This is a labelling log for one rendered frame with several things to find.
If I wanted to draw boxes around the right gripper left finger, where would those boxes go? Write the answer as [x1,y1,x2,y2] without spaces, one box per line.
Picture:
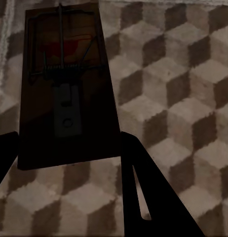
[0,131,19,183]

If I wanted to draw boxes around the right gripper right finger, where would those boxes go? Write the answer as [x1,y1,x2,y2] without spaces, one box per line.
[120,131,206,237]

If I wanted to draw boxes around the mousetrap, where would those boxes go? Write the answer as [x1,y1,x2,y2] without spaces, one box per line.
[17,3,121,171]

